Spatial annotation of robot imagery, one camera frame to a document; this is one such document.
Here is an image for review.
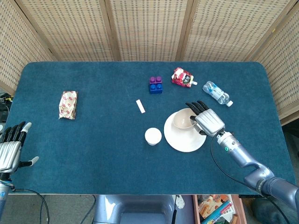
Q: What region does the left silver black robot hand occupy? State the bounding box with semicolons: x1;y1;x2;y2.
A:
0;121;40;174

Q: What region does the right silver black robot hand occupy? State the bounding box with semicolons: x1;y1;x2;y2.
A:
185;100;226;138

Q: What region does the off-white bowl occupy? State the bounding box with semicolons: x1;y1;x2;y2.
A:
172;108;199;129

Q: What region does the paper cup with blue flowers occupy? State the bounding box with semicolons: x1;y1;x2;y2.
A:
144;127;163;146

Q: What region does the silver-blue robot base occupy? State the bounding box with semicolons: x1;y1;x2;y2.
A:
93;194;195;224

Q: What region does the white paper plate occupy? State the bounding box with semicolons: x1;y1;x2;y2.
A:
164;111;207;153

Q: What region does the clear plastic water bottle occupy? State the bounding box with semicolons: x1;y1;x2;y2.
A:
202;81;234;107

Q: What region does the red drink pouch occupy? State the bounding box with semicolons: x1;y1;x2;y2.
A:
171;67;198;89

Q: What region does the blue building block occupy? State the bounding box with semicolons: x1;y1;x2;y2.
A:
149;83;164;95

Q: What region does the pale pink paper strip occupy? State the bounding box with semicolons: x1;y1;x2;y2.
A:
136;99;146;114

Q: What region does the gold snack bag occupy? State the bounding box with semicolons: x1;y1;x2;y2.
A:
58;91;78;120

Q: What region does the orange snack pack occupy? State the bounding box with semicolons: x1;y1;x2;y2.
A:
199;196;224;219

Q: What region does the woven folding screen panel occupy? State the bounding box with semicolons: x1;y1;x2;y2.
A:
104;0;194;63
14;0;119;63
246;0;299;126
178;0;292;63
0;0;55;94

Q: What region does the striped colourful snack pack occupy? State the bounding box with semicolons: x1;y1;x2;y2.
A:
206;201;237;221

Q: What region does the wooden box with snacks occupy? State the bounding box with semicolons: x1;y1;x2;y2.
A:
192;194;246;224

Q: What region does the blue tablecloth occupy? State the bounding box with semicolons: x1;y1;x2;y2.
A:
4;61;297;196

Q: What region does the dark blue cushion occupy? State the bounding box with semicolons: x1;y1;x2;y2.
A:
251;197;299;224

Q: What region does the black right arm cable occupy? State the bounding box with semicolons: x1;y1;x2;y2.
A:
210;134;292;224

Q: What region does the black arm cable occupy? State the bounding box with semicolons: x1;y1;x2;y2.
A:
210;134;292;224
8;188;51;224

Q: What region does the black equipment with cables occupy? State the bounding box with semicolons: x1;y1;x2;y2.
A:
0;92;13;123

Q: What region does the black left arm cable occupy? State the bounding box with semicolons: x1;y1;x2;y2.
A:
8;188;51;224

